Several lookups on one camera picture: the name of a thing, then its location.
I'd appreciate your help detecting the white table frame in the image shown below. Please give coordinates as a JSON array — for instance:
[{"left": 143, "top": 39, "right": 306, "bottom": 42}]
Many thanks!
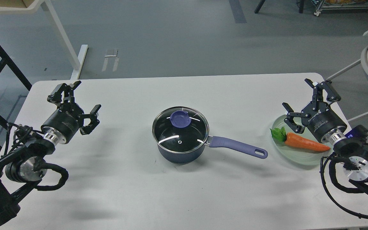
[{"left": 0, "top": 0, "right": 88, "bottom": 83}]

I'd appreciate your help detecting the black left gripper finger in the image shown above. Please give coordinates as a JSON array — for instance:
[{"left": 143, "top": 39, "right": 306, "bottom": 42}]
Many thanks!
[
  {"left": 47, "top": 80, "right": 81, "bottom": 109},
  {"left": 77, "top": 104, "right": 101, "bottom": 135}
]

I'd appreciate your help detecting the translucent green plate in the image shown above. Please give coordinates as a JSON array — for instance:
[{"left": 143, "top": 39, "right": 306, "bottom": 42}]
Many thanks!
[{"left": 271, "top": 115, "right": 333, "bottom": 166}]

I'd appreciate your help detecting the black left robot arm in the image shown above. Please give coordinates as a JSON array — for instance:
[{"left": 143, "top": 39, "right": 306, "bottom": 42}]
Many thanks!
[{"left": 0, "top": 80, "right": 101, "bottom": 226}]

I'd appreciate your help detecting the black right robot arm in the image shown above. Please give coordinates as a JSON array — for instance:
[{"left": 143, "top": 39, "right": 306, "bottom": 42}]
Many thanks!
[{"left": 282, "top": 79, "right": 368, "bottom": 219}]

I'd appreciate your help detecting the blue saucepan with handle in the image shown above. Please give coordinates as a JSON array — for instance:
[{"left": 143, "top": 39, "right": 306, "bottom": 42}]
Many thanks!
[{"left": 152, "top": 106, "right": 268, "bottom": 165}]

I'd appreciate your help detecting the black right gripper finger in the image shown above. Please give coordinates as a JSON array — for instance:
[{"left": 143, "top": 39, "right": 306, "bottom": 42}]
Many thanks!
[
  {"left": 282, "top": 102, "right": 308, "bottom": 134},
  {"left": 305, "top": 78, "right": 341, "bottom": 109}
]

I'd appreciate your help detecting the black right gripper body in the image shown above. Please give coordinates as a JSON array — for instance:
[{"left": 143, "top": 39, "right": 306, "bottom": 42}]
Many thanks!
[{"left": 301, "top": 102, "right": 347, "bottom": 143}]

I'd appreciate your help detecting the wheeled metal cart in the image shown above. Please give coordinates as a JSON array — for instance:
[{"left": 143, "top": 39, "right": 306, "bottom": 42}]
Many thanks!
[{"left": 313, "top": 0, "right": 368, "bottom": 17}]

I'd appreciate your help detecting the glass lid with purple knob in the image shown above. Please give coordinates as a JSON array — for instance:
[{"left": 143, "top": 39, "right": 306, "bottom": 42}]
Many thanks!
[{"left": 152, "top": 106, "right": 209, "bottom": 153}]

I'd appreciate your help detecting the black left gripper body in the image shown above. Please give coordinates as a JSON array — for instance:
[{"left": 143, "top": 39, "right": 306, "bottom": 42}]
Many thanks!
[{"left": 41, "top": 109, "right": 84, "bottom": 144}]

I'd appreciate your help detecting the orange toy carrot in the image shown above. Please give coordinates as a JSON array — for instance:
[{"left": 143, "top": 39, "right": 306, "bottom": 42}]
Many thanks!
[{"left": 270, "top": 127, "right": 331, "bottom": 152}]

